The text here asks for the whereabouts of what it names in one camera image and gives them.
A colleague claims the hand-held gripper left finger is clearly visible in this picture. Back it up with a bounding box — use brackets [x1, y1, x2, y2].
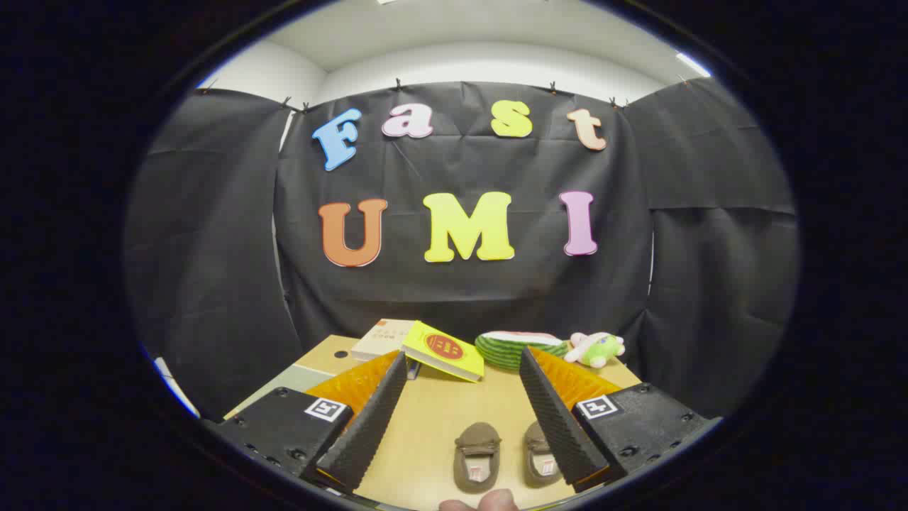
[213, 350, 409, 494]

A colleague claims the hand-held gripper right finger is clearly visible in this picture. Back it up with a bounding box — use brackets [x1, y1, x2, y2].
[519, 346, 717, 493]

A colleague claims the brown fuzzy shoe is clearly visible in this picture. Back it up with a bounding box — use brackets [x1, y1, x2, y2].
[453, 422, 502, 494]
[524, 421, 565, 488]

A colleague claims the pink and green plush toy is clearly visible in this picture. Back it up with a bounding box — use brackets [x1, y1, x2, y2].
[565, 331, 626, 369]

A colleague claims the watermelon slice plush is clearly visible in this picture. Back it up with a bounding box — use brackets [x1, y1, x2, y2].
[474, 331, 570, 372]

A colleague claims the beige book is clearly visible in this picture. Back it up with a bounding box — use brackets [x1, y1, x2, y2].
[350, 319, 419, 363]

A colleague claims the yellow book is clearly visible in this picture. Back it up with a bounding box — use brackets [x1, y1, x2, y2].
[402, 321, 485, 384]

